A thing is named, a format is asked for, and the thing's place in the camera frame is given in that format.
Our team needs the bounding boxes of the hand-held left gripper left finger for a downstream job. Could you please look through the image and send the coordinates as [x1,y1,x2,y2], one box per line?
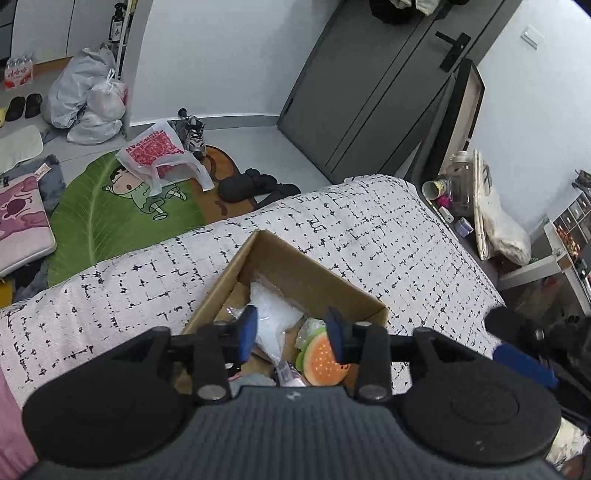
[95,305,259,403]

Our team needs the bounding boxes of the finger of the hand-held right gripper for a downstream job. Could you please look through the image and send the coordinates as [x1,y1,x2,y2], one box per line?
[485,307,546,352]
[492,342,559,391]

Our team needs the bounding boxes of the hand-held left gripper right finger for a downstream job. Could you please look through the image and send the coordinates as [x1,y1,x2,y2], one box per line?
[324,306,497,402]

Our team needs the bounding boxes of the clear bag of white filling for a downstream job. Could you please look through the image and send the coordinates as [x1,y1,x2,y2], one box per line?
[249,272,305,365]

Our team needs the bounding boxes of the orange burger plush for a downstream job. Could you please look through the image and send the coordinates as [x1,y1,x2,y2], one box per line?
[295,333,352,387]

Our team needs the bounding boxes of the round grey-blue plush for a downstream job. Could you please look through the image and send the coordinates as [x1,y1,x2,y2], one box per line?
[228,373,278,398]

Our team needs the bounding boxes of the blue planet-print tissue packet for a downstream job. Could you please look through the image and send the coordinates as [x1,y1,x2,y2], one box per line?
[274,361,309,388]

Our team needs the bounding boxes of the brown cardboard box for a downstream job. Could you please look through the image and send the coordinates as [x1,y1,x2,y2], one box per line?
[174,229,389,393]

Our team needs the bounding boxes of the white desk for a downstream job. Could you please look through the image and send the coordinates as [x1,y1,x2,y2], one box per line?
[499,219,591,319]

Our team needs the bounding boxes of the cream tote bag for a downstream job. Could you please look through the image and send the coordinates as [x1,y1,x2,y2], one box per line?
[471,148,532,266]

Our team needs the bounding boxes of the white black-patterned blanket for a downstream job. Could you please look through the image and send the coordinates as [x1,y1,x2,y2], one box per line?
[0,174,509,411]

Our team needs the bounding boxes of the black slipper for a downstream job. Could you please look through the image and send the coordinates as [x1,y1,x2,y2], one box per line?
[252,183,302,210]
[218,168,278,204]

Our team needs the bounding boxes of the clear plastic bottle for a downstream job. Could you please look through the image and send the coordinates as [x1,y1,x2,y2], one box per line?
[443,152,478,217]

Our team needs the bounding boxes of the round snack tube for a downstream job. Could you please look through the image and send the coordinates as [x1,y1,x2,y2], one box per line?
[422,179,451,200]

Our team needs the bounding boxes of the brown rug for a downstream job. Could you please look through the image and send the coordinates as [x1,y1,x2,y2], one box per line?
[189,144,259,227]

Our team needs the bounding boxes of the green leaf cartoon rug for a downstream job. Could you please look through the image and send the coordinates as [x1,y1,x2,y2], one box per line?
[46,150,208,289]

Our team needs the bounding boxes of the grey sneakers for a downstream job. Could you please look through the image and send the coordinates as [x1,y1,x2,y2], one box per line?
[178,115,206,155]

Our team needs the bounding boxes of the white red-print plastic bag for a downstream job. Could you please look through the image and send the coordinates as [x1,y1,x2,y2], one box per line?
[115,121,215,197]

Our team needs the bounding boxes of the grey door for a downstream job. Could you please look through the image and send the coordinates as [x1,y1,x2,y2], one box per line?
[278,0,504,185]

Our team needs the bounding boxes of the grey fuzzy rug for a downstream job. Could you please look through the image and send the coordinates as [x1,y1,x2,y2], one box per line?
[0,154,65,217]

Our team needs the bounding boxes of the pink cushion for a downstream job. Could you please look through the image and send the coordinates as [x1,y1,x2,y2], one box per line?
[0,174,57,278]

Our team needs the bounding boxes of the pink cloth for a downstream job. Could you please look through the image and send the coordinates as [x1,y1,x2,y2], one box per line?
[0,369,38,474]

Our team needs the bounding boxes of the small grey plastic bag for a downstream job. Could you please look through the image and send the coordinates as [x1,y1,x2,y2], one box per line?
[67,113,123,146]

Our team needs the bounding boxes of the white floor mat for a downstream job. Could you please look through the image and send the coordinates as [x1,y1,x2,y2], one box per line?
[0,124,44,174]

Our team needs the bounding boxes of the large grey plastic bag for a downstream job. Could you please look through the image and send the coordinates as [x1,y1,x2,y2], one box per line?
[41,46,118,129]

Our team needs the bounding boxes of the hanging dark clothes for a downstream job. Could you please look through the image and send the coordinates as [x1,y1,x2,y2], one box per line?
[369,0,467,21]

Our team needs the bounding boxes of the dark bottle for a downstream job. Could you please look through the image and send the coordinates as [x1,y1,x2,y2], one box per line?
[108,2,127,44]

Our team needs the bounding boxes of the pack of water bottles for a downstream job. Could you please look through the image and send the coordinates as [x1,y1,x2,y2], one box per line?
[4,54,35,90]

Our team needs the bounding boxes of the black door handle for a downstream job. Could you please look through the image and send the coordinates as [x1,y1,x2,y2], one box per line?
[435,31,472,72]

